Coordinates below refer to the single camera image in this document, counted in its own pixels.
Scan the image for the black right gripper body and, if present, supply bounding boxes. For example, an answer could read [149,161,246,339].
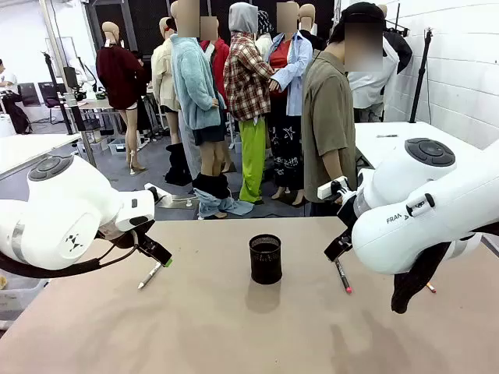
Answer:
[337,191,358,250]

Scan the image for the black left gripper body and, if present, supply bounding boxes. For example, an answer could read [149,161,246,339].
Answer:
[115,228,159,255]

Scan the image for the grey white pen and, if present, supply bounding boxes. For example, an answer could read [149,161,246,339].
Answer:
[137,262,163,290]

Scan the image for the black pen red cap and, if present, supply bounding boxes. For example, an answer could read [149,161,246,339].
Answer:
[334,258,354,295]

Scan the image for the person's right forearm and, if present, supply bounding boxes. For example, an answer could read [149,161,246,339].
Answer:
[324,150,345,186]

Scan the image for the black mesh pen holder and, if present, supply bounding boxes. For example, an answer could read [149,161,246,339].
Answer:
[249,233,282,285]

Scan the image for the black fabric boots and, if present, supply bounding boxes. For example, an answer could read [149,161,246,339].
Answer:
[164,142,193,186]

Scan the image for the large white table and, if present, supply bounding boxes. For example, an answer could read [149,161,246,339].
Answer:
[353,120,499,172]

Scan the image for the person in olive shirt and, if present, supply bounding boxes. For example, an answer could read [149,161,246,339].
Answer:
[300,2,387,217]

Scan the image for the mannequin in white shirt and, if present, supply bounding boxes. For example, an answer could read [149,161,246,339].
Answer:
[346,34,401,124]

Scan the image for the translucent storage bin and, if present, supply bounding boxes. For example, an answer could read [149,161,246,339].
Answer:
[0,274,48,332]

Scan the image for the background workbench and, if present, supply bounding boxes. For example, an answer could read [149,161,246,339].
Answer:
[58,97,126,157]

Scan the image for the small white table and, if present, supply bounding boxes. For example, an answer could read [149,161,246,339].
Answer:
[0,132,97,180]

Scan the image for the mannequin in red top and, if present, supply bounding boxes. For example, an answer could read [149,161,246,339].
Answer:
[267,2,314,207]

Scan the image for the black light stand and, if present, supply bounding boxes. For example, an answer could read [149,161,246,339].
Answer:
[408,26,435,124]

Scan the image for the mannequin in blue fleece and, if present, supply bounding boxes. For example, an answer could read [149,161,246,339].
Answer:
[170,0,254,220]

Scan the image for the mannequin in cream jacket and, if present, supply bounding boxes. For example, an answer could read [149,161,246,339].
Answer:
[150,17,184,145]

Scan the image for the mannequin in maroon sweater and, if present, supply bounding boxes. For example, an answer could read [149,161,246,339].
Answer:
[96,21,150,175]

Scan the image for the black tripod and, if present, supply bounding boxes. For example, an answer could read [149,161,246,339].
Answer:
[41,50,75,136]

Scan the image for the mannequin in plaid shirt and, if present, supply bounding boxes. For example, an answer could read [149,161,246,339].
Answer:
[223,2,276,204]

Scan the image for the black office chair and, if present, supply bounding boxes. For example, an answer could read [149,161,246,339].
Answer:
[37,81,63,109]
[17,82,42,108]

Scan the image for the mannequin in black jacket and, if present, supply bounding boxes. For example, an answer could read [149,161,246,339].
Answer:
[376,3,413,75]
[298,3,331,54]

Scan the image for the black monitor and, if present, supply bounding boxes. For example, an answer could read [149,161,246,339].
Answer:
[62,65,78,89]

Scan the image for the seated person in white shirt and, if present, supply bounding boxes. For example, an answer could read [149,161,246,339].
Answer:
[0,58,31,136]

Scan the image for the mannequin in red jacket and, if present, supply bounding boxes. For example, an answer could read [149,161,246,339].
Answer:
[200,15,231,98]

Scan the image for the thin black stand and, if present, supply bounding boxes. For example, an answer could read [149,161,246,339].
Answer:
[393,2,410,38]

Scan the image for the mannequin with patterned hood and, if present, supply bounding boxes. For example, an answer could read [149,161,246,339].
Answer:
[255,9,276,59]

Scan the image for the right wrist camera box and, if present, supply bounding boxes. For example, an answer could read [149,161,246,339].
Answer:
[317,176,349,203]

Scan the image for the metal mannequin base plate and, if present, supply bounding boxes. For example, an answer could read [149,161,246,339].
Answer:
[154,192,198,210]

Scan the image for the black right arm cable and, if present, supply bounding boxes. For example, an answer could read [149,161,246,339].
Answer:
[391,241,451,315]

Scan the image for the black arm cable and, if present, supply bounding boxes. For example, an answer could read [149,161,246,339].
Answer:
[391,241,451,315]
[0,231,140,280]

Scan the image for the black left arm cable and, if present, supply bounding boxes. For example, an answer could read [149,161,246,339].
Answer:
[0,231,140,280]

